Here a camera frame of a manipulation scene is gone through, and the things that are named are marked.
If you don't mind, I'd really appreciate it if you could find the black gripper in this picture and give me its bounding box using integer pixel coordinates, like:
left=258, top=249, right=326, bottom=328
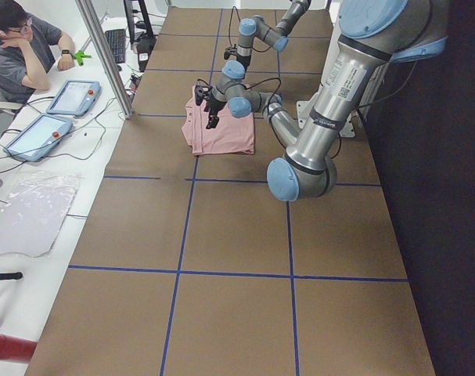
left=224, top=45, right=251, bottom=72
left=194, top=84, right=226, bottom=129

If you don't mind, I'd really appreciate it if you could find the pink t-shirt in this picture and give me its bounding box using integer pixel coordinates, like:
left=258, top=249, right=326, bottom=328
left=182, top=94, right=255, bottom=156

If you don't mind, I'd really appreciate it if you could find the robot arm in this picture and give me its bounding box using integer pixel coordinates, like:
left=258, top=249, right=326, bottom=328
left=224, top=0, right=311, bottom=71
left=194, top=1, right=450, bottom=201

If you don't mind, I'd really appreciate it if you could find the black power strip box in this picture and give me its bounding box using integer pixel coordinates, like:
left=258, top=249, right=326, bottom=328
left=136, top=36, right=157, bottom=72

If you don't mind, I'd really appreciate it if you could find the black keyboard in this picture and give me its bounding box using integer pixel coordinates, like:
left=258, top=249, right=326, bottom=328
left=104, top=29, right=126, bottom=63

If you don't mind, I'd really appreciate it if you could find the far teach pendant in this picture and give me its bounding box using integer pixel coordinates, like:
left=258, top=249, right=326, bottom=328
left=46, top=80, right=101, bottom=117

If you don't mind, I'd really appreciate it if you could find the teach pendant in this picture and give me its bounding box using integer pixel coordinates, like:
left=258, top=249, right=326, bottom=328
left=3, top=114, right=73, bottom=162
left=46, top=80, right=101, bottom=117

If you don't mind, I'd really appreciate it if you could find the green tool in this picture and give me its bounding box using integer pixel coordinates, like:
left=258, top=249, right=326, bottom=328
left=73, top=50, right=92, bottom=66

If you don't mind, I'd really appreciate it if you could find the near teach pendant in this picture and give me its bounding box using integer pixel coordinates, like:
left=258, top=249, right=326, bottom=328
left=3, top=114, right=73, bottom=162

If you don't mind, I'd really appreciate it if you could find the seated person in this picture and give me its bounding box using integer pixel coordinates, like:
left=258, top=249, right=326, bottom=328
left=0, top=1, right=75, bottom=103

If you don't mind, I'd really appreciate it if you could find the clear plastic bag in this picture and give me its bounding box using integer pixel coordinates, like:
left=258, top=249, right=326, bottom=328
left=0, top=171, right=81, bottom=258

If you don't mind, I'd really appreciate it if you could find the red cylinder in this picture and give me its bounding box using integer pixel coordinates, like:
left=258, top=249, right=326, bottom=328
left=0, top=334, right=38, bottom=363

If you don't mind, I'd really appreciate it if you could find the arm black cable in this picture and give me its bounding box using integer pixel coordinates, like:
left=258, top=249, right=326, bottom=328
left=196, top=77, right=283, bottom=107
left=228, top=5, right=273, bottom=54

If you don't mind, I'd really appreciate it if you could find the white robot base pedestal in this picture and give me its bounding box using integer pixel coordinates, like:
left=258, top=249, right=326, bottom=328
left=295, top=0, right=358, bottom=138

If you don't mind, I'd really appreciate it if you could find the aluminium frame post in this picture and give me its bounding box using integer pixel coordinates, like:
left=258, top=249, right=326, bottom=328
left=75, top=0, right=134, bottom=119

